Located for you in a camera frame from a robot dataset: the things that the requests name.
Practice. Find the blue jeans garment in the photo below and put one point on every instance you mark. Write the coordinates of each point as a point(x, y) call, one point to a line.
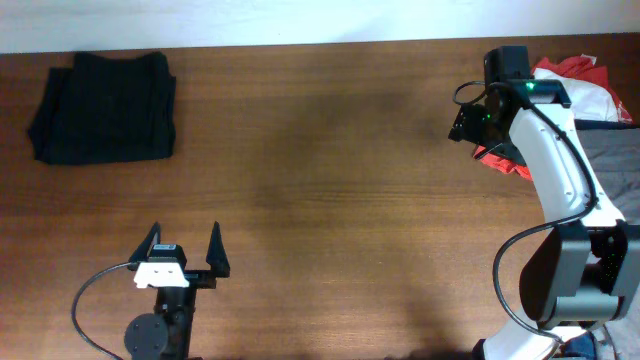
point(582, 347)

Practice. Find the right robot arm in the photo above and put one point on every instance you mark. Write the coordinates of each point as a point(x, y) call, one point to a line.
point(586, 271)

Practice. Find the black shorts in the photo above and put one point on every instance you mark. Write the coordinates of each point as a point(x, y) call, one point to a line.
point(104, 110)

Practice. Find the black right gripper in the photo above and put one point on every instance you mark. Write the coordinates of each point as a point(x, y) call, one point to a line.
point(466, 127)

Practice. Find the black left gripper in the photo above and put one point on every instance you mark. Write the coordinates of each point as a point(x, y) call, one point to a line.
point(216, 261)

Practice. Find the dark navy garment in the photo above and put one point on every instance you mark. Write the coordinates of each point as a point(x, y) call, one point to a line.
point(585, 125)

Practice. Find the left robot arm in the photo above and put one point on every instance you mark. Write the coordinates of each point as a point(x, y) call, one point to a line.
point(165, 333)

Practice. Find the white garment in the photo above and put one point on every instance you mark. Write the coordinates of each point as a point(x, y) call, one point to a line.
point(588, 101)

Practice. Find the red garment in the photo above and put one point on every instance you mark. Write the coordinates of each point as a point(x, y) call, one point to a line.
point(585, 68)

